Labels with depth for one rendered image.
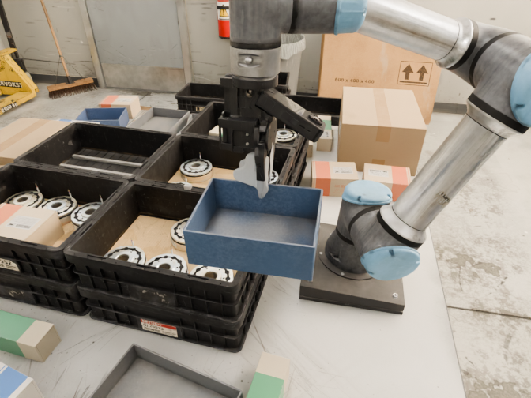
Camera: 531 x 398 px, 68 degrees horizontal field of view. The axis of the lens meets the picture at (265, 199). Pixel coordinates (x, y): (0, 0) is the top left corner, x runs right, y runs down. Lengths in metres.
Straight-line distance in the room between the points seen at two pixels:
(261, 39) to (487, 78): 0.42
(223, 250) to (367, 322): 0.54
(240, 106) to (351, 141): 0.94
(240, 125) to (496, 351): 1.68
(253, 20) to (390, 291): 0.75
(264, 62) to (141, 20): 3.82
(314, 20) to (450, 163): 0.39
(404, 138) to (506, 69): 0.80
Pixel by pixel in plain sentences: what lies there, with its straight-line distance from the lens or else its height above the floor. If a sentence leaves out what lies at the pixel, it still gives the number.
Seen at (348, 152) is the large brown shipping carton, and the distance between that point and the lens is 1.56.
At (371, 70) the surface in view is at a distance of 3.81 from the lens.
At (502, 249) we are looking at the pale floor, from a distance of 2.61.
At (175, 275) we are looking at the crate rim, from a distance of 0.83.
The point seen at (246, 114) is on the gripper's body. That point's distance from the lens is 0.64.
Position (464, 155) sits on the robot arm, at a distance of 0.82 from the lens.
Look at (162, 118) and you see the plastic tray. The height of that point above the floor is 0.70.
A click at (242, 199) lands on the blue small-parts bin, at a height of 1.10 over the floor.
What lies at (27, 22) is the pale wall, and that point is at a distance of 5.14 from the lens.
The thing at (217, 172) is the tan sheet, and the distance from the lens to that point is 1.32.
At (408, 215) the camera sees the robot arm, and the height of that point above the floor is 1.02.
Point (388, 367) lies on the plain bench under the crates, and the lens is 1.00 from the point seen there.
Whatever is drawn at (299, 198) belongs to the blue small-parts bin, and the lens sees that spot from 0.70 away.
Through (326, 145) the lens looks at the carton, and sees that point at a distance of 1.72.
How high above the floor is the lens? 1.51
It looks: 35 degrees down
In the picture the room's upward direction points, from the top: straight up
